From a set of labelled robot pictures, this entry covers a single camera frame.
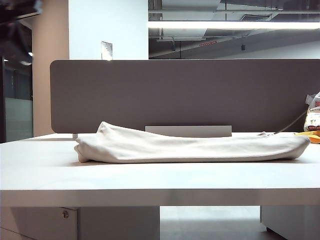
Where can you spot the yellow and orange object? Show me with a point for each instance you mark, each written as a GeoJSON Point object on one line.
{"type": "Point", "coordinates": [315, 137]}

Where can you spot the long ceiling light strip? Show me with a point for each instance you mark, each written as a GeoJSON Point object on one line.
{"type": "Point", "coordinates": [225, 25]}

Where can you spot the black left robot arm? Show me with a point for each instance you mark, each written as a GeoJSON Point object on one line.
{"type": "Point", "coordinates": [15, 10]}

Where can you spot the red ceiling sign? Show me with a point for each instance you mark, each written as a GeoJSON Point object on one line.
{"type": "Point", "coordinates": [208, 44]}

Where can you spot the printed plastic snack bag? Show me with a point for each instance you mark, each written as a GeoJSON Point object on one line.
{"type": "Point", "coordinates": [314, 117]}

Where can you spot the white cabinet on casters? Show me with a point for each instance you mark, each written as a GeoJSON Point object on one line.
{"type": "Point", "coordinates": [295, 222]}

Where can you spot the metal wall plate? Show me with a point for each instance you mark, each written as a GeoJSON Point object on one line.
{"type": "Point", "coordinates": [106, 50]}

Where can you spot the round metal drawer lock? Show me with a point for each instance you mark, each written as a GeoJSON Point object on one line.
{"type": "Point", "coordinates": [65, 214]}

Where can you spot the beige T-shirt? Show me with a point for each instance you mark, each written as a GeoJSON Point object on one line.
{"type": "Point", "coordinates": [187, 150]}

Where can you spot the grey fabric desk divider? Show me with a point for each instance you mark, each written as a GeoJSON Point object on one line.
{"type": "Point", "coordinates": [175, 95]}

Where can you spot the ceiling air vent grille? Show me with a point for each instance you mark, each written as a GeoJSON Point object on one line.
{"type": "Point", "coordinates": [255, 17]}

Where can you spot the metal divider bracket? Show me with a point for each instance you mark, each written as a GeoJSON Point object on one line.
{"type": "Point", "coordinates": [75, 135]}

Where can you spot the white drawer cabinet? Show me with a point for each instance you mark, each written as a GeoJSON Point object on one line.
{"type": "Point", "coordinates": [112, 225]}

